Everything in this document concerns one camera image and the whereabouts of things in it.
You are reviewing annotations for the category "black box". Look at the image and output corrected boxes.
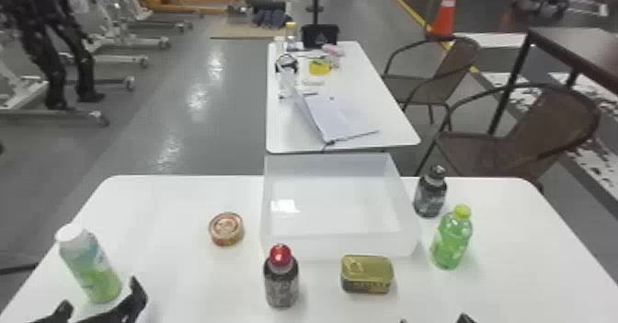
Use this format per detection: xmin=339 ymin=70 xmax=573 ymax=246
xmin=301 ymin=23 xmax=340 ymax=50

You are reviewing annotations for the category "dark side table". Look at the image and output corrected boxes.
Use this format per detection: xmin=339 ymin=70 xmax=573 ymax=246
xmin=486 ymin=26 xmax=618 ymax=135

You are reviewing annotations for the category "orange round can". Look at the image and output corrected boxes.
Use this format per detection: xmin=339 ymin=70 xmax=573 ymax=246
xmin=208 ymin=211 xmax=246 ymax=248

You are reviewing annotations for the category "brown chair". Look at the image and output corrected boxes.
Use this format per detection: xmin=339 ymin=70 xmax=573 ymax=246
xmin=414 ymin=83 xmax=602 ymax=193
xmin=381 ymin=34 xmax=482 ymax=133

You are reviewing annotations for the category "black bottle with grey cap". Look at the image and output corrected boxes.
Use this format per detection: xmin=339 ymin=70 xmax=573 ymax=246
xmin=413 ymin=165 xmax=449 ymax=219

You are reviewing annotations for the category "clear cup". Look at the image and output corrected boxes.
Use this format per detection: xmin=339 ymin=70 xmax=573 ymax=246
xmin=274 ymin=52 xmax=300 ymax=99

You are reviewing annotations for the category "white paper pad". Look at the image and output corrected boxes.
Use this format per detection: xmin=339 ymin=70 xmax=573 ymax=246
xmin=291 ymin=86 xmax=381 ymax=145

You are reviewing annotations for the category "orange cone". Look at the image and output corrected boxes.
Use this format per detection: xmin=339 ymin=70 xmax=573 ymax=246
xmin=429 ymin=0 xmax=460 ymax=39

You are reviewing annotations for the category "yellow tape roll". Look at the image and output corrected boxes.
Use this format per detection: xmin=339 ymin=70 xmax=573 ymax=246
xmin=308 ymin=58 xmax=333 ymax=76

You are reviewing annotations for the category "yellow can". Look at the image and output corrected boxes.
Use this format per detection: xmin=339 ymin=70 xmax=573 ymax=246
xmin=339 ymin=254 xmax=395 ymax=295

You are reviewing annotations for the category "green and white bottle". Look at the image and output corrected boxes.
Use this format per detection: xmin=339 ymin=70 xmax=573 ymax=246
xmin=54 ymin=223 xmax=123 ymax=305

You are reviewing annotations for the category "clear box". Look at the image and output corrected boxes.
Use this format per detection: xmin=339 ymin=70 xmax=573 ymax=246
xmin=259 ymin=152 xmax=423 ymax=261

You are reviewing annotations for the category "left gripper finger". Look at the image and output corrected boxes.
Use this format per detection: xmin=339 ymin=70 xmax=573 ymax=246
xmin=103 ymin=276 xmax=149 ymax=323
xmin=29 ymin=299 xmax=75 ymax=323

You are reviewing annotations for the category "black bottle with red cap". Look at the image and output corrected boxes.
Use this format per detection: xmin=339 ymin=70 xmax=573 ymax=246
xmin=262 ymin=243 xmax=300 ymax=309

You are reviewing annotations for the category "clear bottle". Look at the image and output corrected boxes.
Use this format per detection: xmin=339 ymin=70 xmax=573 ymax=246
xmin=284 ymin=20 xmax=299 ymax=52

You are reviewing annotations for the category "white side table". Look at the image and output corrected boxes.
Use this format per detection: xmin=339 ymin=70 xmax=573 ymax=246
xmin=265 ymin=40 xmax=422 ymax=155

